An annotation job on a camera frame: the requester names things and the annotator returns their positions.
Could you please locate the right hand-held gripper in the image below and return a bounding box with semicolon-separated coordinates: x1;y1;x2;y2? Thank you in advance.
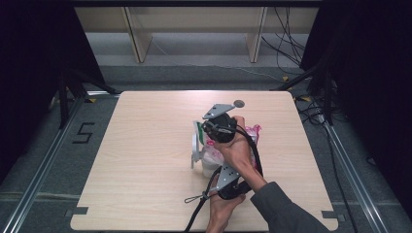
201;102;238;144

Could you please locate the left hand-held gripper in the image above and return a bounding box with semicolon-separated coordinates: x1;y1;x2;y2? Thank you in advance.
213;164;253;201

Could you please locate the pink and white plastic bag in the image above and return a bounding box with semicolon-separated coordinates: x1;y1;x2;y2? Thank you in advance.
193;119;262;169

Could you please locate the clear jug with white lid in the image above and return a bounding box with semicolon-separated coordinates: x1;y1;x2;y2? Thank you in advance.
190;120;227;179

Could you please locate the person's right hand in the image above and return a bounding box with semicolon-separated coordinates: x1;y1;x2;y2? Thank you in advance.
213;115;260;183

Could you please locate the person's left hand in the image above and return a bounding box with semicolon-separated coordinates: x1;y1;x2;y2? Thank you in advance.
207;182;247;225

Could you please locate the black tripod stand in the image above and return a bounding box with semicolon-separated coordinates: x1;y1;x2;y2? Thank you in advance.
271;61;334;125
57;67;120;130

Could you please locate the black tape strip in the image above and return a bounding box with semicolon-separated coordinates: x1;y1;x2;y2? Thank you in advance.
321;210;346;222
64;206;89;217

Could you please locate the black curtain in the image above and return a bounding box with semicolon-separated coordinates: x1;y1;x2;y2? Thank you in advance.
0;0;106;183
299;0;412;221

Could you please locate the thin black strap loop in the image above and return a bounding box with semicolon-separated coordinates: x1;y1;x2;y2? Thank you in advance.
184;193;209;204

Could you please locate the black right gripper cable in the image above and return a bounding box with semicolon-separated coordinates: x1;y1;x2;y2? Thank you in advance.
236;125;264;179

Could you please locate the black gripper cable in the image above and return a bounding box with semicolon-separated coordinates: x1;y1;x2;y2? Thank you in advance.
184;166;224;233
236;125;264;179

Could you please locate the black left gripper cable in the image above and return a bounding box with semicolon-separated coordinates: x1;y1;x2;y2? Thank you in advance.
184;166;224;233

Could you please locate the thin white floor cable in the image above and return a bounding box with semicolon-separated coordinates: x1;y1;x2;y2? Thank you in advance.
152;38;283;82

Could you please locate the black cable bundle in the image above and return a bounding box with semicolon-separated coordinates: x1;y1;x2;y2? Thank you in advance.
260;7;307;76

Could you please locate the black floor cable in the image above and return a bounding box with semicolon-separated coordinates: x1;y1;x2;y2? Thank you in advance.
297;96;361;233

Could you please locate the aluminium floor rail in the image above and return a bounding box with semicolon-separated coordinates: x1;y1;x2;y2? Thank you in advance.
0;96;86;233
324;122;390;233

